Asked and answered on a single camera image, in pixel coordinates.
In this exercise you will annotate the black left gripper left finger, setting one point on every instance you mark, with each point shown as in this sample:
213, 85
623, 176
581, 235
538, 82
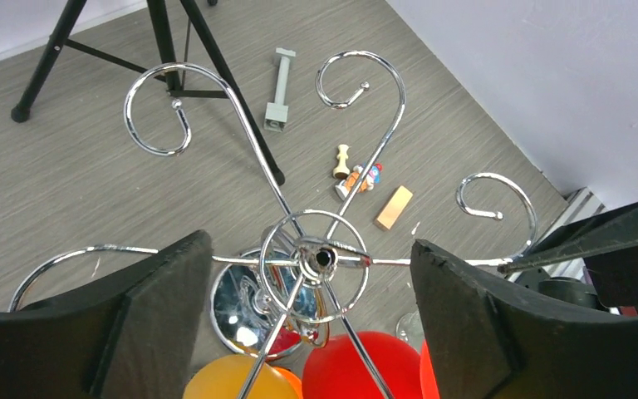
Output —
130, 334

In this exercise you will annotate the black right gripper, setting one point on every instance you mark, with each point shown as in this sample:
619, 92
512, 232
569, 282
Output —
608, 245

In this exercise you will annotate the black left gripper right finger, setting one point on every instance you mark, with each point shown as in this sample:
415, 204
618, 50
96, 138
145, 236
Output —
489, 338

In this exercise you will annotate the yellow plastic wine glass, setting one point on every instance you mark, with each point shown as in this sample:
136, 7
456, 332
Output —
225, 376

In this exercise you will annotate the red plastic wine glass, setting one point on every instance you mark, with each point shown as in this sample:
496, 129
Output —
336, 370

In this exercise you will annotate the chrome wine glass rack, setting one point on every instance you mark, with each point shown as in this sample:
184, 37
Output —
312, 266

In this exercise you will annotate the clear wine glass near edge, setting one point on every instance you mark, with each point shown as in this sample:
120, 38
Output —
410, 330

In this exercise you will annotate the pink eraser block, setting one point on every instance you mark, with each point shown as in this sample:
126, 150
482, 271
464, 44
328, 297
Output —
393, 208

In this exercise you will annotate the cream chess piece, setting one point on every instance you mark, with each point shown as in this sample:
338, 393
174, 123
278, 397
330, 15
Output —
341, 170

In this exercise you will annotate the black music stand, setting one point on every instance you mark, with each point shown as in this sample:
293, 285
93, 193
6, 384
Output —
60, 37

